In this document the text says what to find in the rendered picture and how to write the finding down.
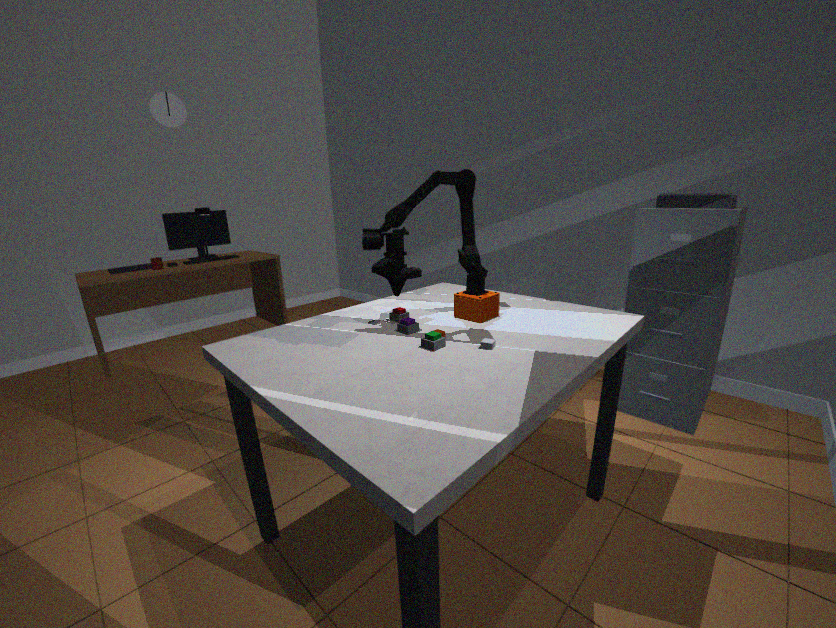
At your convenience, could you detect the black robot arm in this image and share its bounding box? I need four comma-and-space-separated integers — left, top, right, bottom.
362, 169, 489, 296

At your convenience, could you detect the purple button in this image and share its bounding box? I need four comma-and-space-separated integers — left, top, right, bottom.
397, 317, 419, 335

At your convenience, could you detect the red button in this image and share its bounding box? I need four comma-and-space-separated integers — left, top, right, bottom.
389, 307, 409, 323

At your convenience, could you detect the green button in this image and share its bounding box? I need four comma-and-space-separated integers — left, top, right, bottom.
421, 331, 446, 351

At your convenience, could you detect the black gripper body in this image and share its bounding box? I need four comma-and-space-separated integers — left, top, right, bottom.
384, 249, 422, 279

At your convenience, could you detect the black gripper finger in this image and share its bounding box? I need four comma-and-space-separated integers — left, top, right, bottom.
391, 277, 407, 296
383, 275, 396, 296

